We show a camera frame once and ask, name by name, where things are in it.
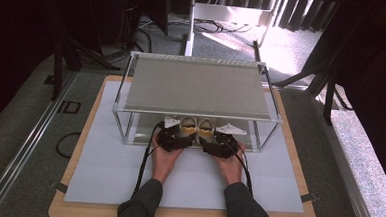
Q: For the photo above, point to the person's right hand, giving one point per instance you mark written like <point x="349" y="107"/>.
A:
<point x="229" y="167"/>

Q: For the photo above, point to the person's left hand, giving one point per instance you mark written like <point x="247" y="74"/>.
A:
<point x="163" y="160"/>

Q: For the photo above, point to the black metal stand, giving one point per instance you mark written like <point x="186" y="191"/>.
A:
<point x="57" y="71"/>
<point x="329" y="99"/>

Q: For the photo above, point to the black floor socket frame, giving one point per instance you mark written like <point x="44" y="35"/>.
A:
<point x="63" y="106"/>

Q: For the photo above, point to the pleated curtain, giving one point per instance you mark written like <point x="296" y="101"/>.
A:
<point x="296" y="13"/>

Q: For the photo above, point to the metal frame shoe rack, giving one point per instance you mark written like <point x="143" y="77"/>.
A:
<point x="198" y="88"/>

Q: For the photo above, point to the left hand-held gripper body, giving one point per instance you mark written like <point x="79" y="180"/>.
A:
<point x="171" y="137"/>

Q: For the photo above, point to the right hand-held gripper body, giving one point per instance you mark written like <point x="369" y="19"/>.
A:
<point x="220" y="145"/>

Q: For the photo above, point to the grey tape tab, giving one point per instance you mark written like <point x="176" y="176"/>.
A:
<point x="61" y="187"/>
<point x="310" y="197"/>

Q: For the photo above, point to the white desk frame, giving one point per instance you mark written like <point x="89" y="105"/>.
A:
<point x="189" y="38"/>

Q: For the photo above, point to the white table mat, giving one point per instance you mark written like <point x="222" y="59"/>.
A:
<point x="111" y="171"/>

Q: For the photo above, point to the metal floor rail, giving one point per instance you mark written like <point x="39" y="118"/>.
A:
<point x="344" y="170"/>
<point x="22" y="149"/>

